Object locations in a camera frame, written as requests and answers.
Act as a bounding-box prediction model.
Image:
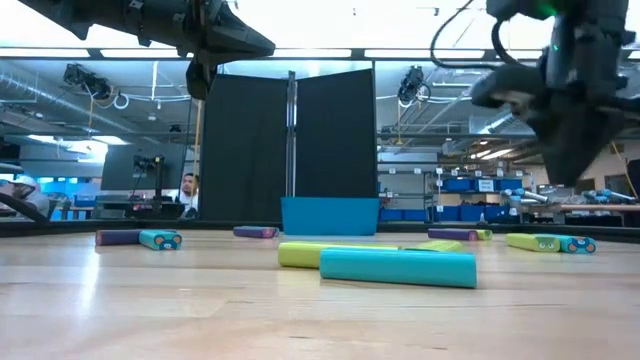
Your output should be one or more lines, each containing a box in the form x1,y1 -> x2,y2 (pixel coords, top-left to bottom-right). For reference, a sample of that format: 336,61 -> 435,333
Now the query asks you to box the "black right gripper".
537,59 -> 629,188

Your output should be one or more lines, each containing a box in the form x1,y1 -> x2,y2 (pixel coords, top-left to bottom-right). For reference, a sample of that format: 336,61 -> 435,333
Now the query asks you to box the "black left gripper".
172,0 -> 276,65

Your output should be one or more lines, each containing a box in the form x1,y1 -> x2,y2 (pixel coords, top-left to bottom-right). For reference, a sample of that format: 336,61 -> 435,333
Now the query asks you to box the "teal rectangular block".
552,234 -> 598,255
318,248 -> 479,290
138,229 -> 183,252

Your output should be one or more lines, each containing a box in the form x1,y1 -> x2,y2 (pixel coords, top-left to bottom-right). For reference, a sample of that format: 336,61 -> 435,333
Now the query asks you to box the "purple rectangular block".
427,228 -> 480,242
232,225 -> 280,240
94,228 -> 146,247

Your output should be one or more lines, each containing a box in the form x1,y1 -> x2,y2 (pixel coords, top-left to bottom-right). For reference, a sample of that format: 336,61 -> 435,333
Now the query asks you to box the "wooden workbench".
522,202 -> 640,214

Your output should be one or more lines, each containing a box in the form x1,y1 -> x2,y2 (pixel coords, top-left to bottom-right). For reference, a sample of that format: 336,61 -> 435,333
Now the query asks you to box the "black folding partition screen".
199,68 -> 379,224

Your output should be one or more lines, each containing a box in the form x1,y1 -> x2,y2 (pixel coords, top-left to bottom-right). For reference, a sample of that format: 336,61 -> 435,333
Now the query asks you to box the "person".
177,172 -> 201,221
0,174 -> 51,217

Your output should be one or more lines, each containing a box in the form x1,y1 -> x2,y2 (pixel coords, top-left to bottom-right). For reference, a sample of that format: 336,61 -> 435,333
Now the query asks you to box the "black hanging ceiling device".
62,63 -> 114,101
397,64 -> 432,106

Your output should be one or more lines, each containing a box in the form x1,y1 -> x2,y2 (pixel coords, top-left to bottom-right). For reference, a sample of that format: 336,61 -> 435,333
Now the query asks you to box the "large dark display screen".
99,143 -> 187,192

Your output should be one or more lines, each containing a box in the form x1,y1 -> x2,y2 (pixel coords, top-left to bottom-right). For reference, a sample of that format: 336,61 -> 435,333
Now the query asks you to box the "metal storage shelf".
378,167 -> 532,224

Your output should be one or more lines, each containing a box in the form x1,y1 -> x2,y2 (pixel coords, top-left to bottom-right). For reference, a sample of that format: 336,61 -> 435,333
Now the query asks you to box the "blue plastic bin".
280,196 -> 381,237

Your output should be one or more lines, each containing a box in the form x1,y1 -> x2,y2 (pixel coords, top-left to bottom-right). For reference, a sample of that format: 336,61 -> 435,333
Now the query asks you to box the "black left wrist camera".
185,59 -> 219,101

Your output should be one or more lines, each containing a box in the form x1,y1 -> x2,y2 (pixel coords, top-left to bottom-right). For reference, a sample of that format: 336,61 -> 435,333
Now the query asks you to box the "silver ventilation duct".
0,67 -> 131,135
467,107 -> 539,136

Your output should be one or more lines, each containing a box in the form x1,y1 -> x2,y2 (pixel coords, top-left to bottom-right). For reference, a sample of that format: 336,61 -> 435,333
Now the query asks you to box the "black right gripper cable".
430,0 -> 504,70

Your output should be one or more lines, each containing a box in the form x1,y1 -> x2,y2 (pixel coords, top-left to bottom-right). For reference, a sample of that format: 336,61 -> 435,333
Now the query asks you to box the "black curved cable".
0,192 -> 49,224

